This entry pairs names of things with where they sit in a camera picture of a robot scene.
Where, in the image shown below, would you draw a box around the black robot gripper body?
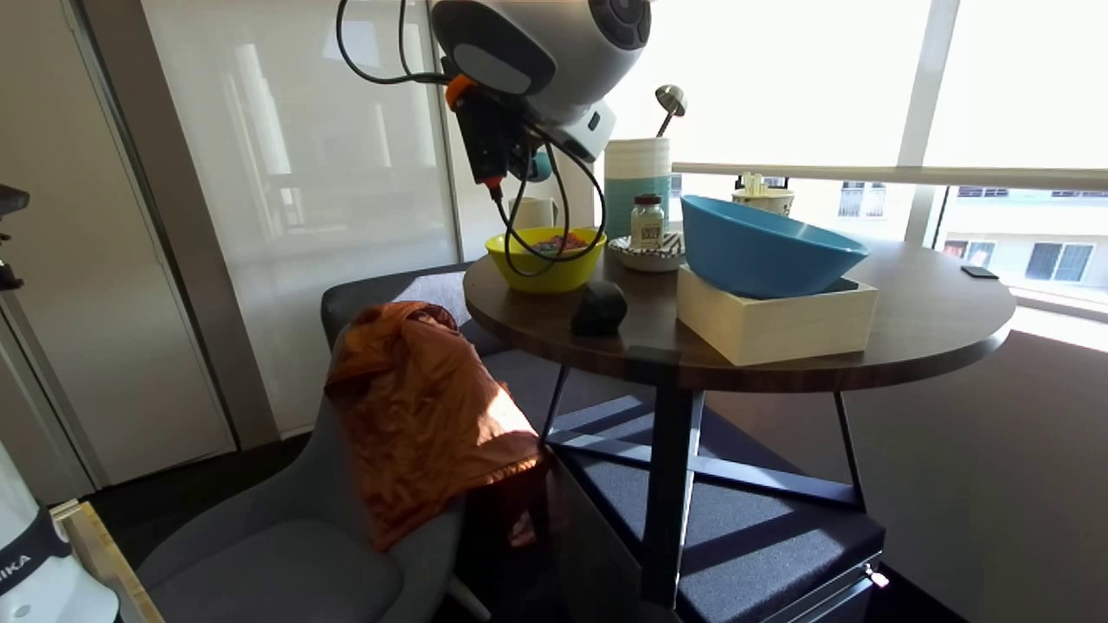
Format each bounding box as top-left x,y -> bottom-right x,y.
448,74 -> 545,197

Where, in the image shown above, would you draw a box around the blue ladle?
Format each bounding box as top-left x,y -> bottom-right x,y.
513,151 -> 554,185

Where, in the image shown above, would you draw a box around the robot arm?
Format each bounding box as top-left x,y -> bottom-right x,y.
428,0 -> 651,192

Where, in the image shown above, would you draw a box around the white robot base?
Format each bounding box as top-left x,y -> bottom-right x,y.
0,448 -> 117,623

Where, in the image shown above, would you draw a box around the white mug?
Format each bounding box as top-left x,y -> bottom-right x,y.
510,197 -> 558,228

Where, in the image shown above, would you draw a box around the yellow bowl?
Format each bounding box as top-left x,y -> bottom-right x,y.
484,226 -> 605,296

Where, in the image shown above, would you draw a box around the teal and white ribbed canister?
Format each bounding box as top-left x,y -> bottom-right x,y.
602,139 -> 672,236

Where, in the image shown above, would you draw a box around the dark grey sofa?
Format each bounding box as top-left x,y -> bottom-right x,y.
318,266 -> 506,356

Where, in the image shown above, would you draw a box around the metal spoon in canister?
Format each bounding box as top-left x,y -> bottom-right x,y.
656,82 -> 686,136

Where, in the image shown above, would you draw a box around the blue patterned white plate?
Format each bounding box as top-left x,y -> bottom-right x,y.
605,236 -> 681,275

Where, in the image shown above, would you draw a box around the glass spice jar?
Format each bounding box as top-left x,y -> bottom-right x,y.
629,196 -> 666,253

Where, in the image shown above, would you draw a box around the black round object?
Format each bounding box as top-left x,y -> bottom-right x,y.
573,282 -> 627,339

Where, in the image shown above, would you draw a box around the orange jacket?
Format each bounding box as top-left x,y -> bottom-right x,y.
326,303 -> 540,551

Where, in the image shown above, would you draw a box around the cream wooden box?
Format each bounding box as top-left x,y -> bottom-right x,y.
674,266 -> 880,367

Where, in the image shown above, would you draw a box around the grey armchair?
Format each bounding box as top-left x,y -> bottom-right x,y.
140,401 -> 491,623

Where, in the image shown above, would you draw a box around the round dark wooden table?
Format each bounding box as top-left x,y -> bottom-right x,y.
463,246 -> 1016,621

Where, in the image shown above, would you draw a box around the small black remote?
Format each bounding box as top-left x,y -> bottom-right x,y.
959,265 -> 1000,282

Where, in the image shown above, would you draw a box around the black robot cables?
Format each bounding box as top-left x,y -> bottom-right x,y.
333,0 -> 613,282

